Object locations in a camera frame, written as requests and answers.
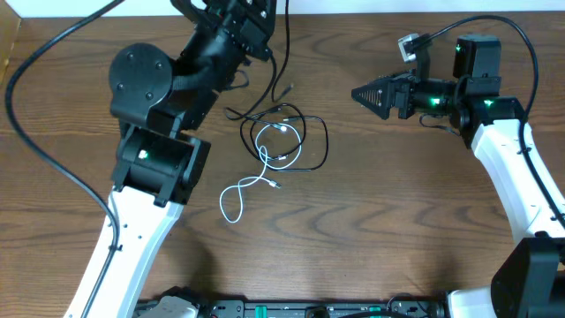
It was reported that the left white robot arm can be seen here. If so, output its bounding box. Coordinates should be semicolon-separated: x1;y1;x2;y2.
66;0;276;317

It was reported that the white USB cable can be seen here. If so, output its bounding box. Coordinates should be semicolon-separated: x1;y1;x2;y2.
218;123;304;224

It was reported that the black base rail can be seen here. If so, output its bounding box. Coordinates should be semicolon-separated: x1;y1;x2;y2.
132;287;450;318

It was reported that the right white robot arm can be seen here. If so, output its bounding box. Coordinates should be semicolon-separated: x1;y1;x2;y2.
351;34;564;317

